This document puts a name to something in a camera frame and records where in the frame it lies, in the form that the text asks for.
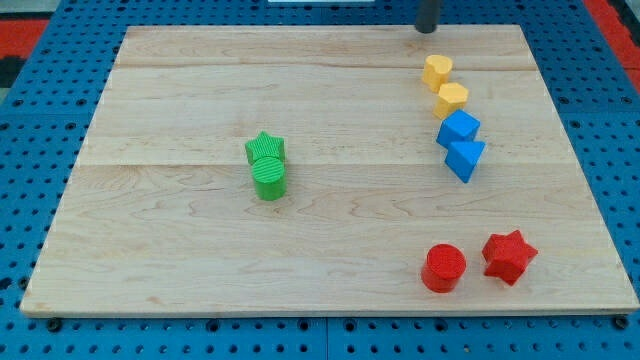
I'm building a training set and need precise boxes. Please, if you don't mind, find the yellow heart block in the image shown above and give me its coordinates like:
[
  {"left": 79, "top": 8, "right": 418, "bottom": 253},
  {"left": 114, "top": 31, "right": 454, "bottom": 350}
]
[{"left": 421, "top": 54, "right": 453, "bottom": 93}]

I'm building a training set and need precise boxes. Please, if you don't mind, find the blue cube block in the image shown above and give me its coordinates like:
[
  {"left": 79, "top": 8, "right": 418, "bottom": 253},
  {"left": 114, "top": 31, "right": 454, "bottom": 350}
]
[{"left": 436, "top": 110, "right": 481, "bottom": 148}]

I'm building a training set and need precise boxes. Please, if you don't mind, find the wooden board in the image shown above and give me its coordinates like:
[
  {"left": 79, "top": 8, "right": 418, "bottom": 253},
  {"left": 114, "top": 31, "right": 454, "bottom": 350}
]
[{"left": 21, "top": 25, "right": 639, "bottom": 318}]

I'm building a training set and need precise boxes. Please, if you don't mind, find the red star block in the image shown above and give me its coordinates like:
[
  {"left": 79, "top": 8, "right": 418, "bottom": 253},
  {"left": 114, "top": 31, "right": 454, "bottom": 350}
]
[{"left": 482, "top": 230, "right": 538, "bottom": 286}]

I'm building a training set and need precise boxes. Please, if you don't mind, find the red cylinder block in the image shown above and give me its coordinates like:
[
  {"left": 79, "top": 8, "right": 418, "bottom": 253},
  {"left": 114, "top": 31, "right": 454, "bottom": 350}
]
[{"left": 421, "top": 244, "right": 467, "bottom": 293}]

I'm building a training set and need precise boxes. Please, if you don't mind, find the green star block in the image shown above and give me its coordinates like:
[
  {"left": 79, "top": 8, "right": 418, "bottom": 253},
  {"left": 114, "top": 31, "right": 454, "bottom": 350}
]
[{"left": 245, "top": 131, "right": 286, "bottom": 165}]

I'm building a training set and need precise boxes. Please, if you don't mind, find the green cylinder block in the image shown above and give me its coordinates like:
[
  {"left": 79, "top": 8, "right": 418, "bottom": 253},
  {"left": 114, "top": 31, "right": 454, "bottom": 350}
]
[{"left": 251, "top": 157, "right": 287, "bottom": 201}]

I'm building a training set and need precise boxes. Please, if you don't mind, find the yellow hexagon block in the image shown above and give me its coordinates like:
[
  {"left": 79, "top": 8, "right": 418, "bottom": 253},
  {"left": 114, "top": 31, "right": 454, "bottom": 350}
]
[{"left": 433, "top": 82, "right": 469, "bottom": 120}]

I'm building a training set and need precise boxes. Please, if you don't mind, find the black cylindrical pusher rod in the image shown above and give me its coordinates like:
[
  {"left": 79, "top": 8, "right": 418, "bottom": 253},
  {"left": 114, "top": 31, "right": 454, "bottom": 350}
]
[{"left": 414, "top": 0, "right": 442, "bottom": 34}]

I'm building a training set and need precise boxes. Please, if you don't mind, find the blue triangle block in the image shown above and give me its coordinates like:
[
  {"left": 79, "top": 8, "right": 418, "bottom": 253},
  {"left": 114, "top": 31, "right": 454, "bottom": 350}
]
[{"left": 445, "top": 141, "right": 486, "bottom": 183}]

